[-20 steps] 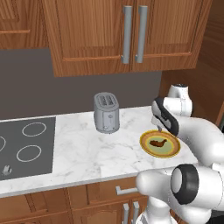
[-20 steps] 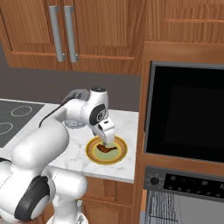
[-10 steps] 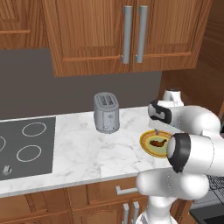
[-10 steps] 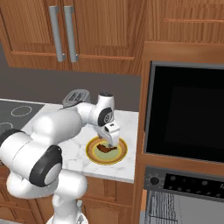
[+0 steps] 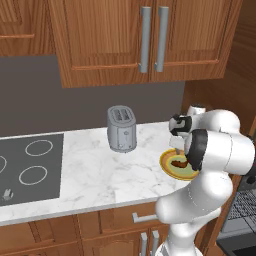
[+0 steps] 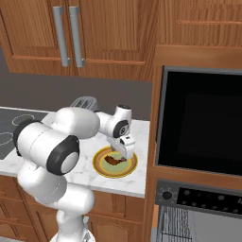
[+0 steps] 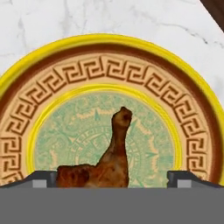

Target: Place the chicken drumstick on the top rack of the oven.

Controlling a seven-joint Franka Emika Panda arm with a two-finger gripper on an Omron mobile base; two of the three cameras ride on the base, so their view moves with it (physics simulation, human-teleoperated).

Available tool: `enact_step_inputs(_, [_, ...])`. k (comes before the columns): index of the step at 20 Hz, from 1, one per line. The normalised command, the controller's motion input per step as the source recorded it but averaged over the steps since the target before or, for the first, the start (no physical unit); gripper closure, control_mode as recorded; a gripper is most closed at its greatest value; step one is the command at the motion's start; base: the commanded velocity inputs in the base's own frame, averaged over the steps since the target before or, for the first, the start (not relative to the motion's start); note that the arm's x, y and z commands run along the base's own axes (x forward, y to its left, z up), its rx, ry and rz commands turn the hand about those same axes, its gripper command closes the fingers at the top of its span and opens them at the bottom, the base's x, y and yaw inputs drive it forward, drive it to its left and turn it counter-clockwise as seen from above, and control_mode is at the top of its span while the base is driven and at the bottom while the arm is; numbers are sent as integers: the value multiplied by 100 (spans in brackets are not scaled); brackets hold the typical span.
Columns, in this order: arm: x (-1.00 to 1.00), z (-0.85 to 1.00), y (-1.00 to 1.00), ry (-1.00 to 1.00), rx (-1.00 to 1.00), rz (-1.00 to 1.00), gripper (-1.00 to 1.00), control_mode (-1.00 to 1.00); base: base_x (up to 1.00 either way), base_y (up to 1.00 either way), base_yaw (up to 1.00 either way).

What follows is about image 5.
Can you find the plain wooden wall cupboard door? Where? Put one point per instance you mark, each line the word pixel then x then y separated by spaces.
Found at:
pixel 23 26

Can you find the wooden drawer front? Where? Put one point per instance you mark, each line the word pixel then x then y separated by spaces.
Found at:
pixel 116 218

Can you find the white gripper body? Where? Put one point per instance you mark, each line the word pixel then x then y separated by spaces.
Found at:
pixel 176 141

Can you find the dark grey hob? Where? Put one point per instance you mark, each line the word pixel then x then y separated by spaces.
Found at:
pixel 20 156

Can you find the wooden base cupboard door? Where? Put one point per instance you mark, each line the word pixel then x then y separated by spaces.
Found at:
pixel 110 245
pixel 163 240

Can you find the brown chicken drumstick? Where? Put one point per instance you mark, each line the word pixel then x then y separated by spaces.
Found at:
pixel 179 164

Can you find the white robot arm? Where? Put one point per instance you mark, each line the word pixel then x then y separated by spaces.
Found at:
pixel 210 186

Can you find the black oven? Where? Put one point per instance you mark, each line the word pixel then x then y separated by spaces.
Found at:
pixel 250 176

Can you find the yellow and green plate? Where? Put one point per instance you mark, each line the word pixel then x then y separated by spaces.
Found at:
pixel 168 166

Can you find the wooden base cupboard run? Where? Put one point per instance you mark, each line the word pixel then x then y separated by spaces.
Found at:
pixel 36 238

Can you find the tall wooden cupboard panel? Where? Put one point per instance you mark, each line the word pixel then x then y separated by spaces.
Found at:
pixel 240 66

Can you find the black oven door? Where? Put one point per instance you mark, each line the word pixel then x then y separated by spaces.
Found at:
pixel 238 246

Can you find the wide wooden wall cupboard door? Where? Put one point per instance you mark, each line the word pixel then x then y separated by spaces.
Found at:
pixel 100 36
pixel 196 33

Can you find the grey metal toaster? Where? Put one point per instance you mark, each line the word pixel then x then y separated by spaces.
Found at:
pixel 121 133

